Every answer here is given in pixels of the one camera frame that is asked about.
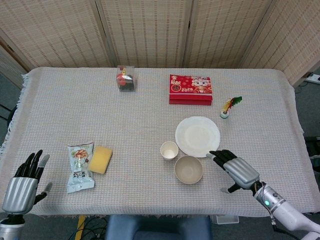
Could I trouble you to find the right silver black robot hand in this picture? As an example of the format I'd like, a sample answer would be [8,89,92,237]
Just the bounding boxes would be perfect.
[206,149,261,195]

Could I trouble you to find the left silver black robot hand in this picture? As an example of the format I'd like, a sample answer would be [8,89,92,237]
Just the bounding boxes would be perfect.
[1,149,54,215]

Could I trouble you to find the beige bowl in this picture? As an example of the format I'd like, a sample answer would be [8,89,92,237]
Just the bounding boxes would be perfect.
[174,155,204,185]

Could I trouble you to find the white paper cup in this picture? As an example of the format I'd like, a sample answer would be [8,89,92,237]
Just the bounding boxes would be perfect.
[160,140,179,161]

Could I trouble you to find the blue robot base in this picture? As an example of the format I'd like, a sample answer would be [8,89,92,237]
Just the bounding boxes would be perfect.
[104,214,213,240]

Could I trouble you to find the white round plate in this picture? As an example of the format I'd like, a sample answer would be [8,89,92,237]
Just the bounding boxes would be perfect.
[174,116,221,159]

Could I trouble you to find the white plastic box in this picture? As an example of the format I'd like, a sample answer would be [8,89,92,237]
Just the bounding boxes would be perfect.
[211,214,240,225]

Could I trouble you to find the colourful feather shuttlecock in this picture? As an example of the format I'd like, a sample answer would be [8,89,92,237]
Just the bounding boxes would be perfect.
[219,96,243,119]

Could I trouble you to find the silver snack bag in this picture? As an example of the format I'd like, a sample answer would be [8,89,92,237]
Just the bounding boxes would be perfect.
[66,141,96,194]

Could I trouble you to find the black equipment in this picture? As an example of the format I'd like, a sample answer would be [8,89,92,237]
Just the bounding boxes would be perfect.
[303,136,320,173]

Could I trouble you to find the yellow sponge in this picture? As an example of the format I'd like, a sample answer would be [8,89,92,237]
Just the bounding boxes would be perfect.
[88,146,113,175]

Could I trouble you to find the red gift box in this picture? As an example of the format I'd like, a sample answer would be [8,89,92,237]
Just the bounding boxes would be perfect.
[168,74,214,106]

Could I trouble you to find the beige woven tablecloth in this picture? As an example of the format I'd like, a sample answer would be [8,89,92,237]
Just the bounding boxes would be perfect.
[0,66,315,218]

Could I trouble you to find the white power strip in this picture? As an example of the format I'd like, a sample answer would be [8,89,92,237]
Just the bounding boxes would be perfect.
[306,72,320,83]

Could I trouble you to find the clear plastic toy box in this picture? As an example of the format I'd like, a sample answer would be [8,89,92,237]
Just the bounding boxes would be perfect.
[115,65,138,93]

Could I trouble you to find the bamboo folding screen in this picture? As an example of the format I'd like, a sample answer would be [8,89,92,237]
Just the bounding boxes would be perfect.
[0,0,320,88]

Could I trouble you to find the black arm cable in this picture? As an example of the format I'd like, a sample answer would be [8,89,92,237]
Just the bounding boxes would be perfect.
[269,217,301,237]

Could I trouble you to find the floor cables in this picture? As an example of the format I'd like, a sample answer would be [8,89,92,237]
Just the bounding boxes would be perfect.
[69,216,108,240]

